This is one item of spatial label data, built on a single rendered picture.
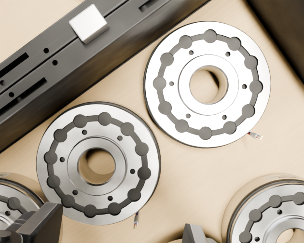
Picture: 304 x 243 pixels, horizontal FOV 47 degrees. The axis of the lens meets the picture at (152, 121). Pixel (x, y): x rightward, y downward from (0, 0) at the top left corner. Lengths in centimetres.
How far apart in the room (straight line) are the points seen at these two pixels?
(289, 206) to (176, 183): 10
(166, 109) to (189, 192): 8
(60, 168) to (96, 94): 7
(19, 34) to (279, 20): 22
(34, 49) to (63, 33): 2
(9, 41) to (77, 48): 13
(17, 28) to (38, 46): 12
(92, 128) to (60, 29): 9
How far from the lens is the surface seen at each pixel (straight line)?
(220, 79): 30
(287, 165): 34
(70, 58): 22
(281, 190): 31
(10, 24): 34
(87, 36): 20
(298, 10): 27
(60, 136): 29
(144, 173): 29
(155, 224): 33
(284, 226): 31
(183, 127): 28
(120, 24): 22
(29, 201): 31
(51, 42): 22
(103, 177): 31
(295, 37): 30
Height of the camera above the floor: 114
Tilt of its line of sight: 86 degrees down
